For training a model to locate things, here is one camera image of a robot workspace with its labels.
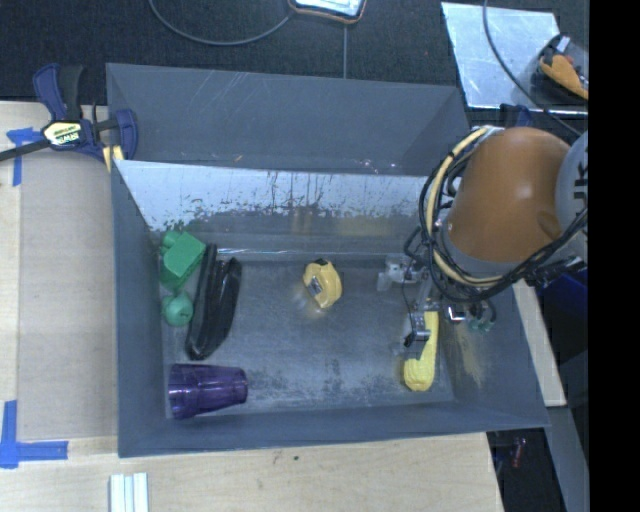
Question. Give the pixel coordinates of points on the purple plastic cup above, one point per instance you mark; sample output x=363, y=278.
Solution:
x=205, y=390

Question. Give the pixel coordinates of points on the yellow tape measure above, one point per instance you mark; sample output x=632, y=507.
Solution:
x=326, y=285

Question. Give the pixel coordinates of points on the green toy ball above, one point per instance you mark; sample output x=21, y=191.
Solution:
x=176, y=310

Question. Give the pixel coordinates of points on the green toy block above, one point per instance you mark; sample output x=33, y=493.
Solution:
x=181, y=262

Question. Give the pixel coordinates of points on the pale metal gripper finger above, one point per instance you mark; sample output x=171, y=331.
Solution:
x=397, y=272
x=419, y=336

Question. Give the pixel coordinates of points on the yellow toy corn cob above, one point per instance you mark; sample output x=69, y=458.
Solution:
x=422, y=367

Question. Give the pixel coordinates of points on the black long curved object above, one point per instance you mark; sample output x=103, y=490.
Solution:
x=215, y=310

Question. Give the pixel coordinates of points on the grey metal bin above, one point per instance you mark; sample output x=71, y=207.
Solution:
x=310, y=350

